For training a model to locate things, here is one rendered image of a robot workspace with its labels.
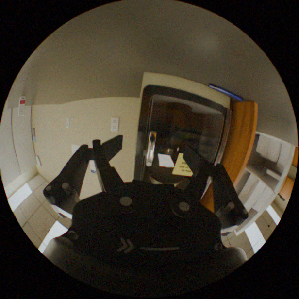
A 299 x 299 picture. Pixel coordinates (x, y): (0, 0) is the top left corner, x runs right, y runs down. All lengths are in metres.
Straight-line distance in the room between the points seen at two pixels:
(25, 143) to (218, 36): 3.00
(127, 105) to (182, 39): 0.64
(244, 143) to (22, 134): 3.18
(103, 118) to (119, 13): 0.76
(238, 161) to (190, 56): 0.35
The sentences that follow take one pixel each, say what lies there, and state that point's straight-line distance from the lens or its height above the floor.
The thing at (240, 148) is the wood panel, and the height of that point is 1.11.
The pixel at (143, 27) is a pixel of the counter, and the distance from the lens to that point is 0.18.
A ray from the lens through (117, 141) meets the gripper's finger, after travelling 0.16.
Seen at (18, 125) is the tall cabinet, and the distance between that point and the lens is 2.85.
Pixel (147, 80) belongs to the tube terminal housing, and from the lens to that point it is 0.30.
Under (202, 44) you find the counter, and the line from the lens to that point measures 0.20.
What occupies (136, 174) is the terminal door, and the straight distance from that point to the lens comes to 0.32.
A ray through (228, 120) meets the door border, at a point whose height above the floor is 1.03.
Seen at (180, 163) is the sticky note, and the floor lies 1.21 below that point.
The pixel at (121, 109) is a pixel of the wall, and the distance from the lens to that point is 0.75.
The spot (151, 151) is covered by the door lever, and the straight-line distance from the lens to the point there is 0.22.
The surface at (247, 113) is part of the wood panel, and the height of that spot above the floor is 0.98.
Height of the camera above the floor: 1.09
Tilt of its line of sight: 18 degrees up
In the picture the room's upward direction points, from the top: 172 degrees counter-clockwise
